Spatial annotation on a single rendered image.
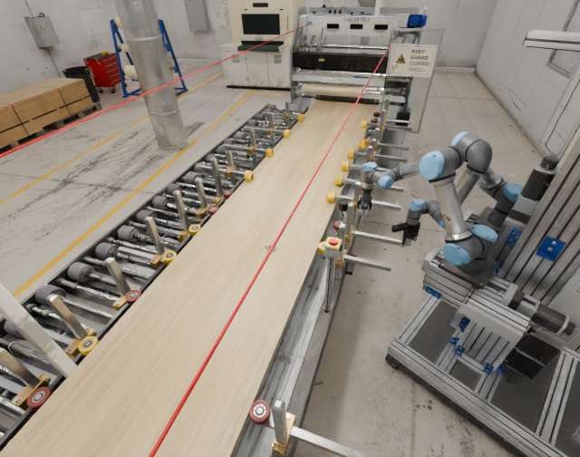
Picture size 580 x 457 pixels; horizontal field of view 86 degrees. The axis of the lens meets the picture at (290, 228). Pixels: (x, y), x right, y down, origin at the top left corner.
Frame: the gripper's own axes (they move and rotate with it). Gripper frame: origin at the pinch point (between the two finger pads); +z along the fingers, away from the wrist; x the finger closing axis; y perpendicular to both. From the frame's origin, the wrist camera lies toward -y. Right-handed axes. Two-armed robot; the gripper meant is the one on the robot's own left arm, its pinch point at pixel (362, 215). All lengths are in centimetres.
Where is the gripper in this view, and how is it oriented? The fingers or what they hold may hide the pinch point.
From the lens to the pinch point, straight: 206.5
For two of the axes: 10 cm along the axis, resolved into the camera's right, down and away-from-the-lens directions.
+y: 3.3, -6.0, 7.2
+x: -9.4, -2.0, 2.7
